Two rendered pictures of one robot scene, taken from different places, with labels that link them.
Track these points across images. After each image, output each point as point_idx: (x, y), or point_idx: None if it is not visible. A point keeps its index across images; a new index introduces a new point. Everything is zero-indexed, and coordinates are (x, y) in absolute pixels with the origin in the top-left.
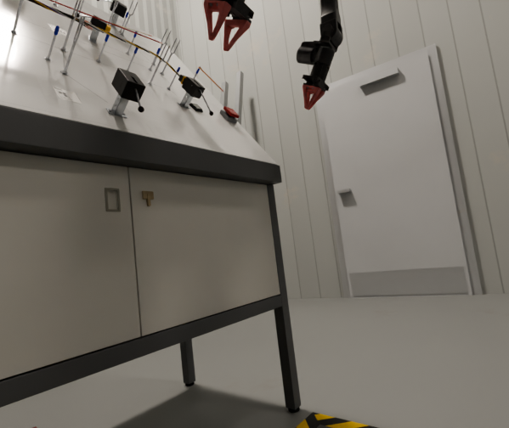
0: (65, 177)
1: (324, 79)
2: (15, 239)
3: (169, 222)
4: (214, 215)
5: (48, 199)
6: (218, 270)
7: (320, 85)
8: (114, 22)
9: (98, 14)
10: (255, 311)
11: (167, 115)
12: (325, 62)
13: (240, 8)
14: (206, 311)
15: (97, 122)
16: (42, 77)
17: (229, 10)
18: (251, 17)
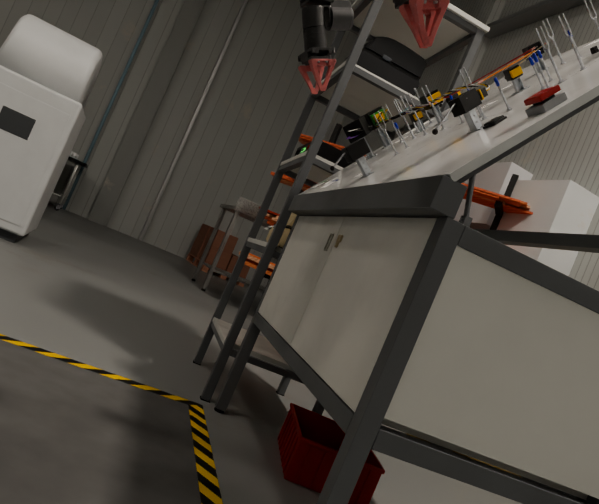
0: (325, 227)
1: None
2: (302, 262)
3: (337, 263)
4: (361, 261)
5: (316, 241)
6: (333, 324)
7: (398, 1)
8: None
9: None
10: (325, 400)
11: (415, 157)
12: None
13: (303, 59)
14: (309, 358)
15: (340, 187)
16: (373, 165)
17: (301, 69)
18: (311, 53)
